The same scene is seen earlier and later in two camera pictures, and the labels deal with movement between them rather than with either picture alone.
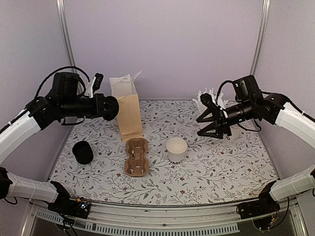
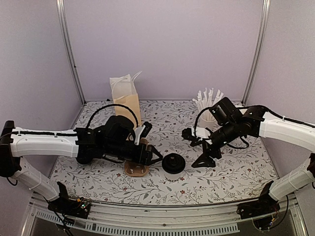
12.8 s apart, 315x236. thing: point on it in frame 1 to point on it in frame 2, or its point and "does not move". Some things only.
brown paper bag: [124, 90] does not move
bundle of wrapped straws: [201, 107] does not move
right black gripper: [218, 114] to [210, 162]
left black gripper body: [70, 107] to [115, 150]
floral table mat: [216, 169] does not move
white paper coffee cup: [176, 148] to [176, 174]
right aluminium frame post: [263, 32] does not move
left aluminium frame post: [60, 4] does not move
